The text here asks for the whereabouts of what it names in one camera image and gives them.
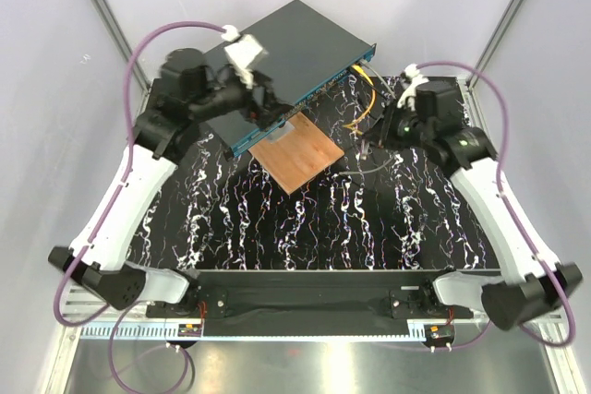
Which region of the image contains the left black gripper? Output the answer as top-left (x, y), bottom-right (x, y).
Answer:
top-left (192, 67), bottom-right (296, 130)

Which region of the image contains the black marble pattern mat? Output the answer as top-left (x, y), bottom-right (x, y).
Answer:
top-left (127, 77), bottom-right (498, 270)

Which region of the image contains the purple cable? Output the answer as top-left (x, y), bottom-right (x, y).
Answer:
top-left (382, 60), bottom-right (576, 353)
top-left (54, 19), bottom-right (227, 390)

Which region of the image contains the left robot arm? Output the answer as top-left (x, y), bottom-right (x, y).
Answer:
top-left (48, 43), bottom-right (292, 316)

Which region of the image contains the grey metal bracket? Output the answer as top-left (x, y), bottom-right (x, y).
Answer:
top-left (265, 121), bottom-right (295, 143)

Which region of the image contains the teal network switch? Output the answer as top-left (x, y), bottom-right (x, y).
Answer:
top-left (207, 0), bottom-right (376, 159)

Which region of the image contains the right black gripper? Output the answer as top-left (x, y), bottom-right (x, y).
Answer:
top-left (362, 98), bottom-right (433, 151)

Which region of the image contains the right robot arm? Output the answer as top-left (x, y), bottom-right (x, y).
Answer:
top-left (362, 79), bottom-right (583, 330)

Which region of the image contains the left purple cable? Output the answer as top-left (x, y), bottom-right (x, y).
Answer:
top-left (54, 19), bottom-right (227, 390)

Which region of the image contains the small brass metal part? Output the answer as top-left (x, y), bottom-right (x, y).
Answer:
top-left (359, 140), bottom-right (370, 161)

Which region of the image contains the yellow ethernet cable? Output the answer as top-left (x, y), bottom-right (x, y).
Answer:
top-left (344, 64), bottom-right (382, 135)

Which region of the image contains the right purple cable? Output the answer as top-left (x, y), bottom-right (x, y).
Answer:
top-left (382, 60), bottom-right (576, 353)

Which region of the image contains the grey ethernet cable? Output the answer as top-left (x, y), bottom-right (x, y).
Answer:
top-left (339, 59), bottom-right (401, 177)

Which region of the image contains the wooden board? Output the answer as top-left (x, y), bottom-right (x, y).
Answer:
top-left (248, 113), bottom-right (344, 195)

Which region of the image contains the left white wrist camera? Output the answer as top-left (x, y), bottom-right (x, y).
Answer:
top-left (221, 25), bottom-right (268, 90)

